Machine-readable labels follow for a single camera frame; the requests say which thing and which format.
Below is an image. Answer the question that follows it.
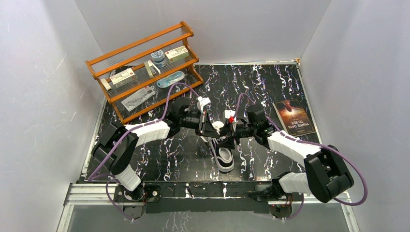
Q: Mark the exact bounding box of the round blue white tin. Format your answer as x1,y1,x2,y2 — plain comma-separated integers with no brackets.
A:
151,50,166,69

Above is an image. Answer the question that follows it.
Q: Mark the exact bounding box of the black white canvas sneaker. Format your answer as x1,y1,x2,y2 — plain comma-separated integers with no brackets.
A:
208,121,234,173

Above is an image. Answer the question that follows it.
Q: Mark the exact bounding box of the orange wooden shelf rack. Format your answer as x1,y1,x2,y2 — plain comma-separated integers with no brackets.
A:
85,21,204,124

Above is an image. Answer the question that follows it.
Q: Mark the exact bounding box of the brown book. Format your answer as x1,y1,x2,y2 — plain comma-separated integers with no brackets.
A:
273,100,316,137

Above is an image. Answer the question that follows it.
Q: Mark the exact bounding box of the blue packaged item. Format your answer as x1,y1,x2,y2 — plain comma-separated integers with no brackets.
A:
156,71,185,88

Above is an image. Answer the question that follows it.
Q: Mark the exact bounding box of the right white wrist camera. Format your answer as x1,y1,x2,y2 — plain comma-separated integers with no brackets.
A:
223,110,237,124

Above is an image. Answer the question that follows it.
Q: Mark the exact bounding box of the white green box top shelf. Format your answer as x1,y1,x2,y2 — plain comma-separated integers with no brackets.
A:
165,45,189,63

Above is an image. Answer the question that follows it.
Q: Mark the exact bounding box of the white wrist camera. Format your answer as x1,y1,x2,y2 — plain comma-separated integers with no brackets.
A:
197,96,210,112
223,110,237,124

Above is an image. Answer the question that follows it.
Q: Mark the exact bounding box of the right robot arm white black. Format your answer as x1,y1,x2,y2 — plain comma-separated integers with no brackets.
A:
212,104,354,203

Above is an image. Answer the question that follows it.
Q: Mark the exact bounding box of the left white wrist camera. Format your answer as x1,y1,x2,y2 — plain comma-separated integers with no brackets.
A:
197,96,210,112

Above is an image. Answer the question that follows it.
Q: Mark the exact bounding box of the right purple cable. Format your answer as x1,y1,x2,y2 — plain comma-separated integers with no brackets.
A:
234,93,368,221

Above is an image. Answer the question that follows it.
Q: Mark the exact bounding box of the white red box middle shelf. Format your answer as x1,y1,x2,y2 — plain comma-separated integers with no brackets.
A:
110,68,136,87

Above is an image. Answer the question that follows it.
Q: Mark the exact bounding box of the white patterned flat package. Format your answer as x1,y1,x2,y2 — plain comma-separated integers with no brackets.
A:
121,86,156,112

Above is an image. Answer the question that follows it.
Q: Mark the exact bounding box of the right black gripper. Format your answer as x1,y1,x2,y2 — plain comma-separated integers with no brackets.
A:
216,122,257,150

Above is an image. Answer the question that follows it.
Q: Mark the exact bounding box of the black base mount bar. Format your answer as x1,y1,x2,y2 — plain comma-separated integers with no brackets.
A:
114,181,303,220

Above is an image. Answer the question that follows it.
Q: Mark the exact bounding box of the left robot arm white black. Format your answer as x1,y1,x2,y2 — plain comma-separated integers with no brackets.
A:
91,97,219,201

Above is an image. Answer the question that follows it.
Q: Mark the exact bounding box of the aluminium frame rail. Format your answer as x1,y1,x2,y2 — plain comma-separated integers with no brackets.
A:
65,181,350,205

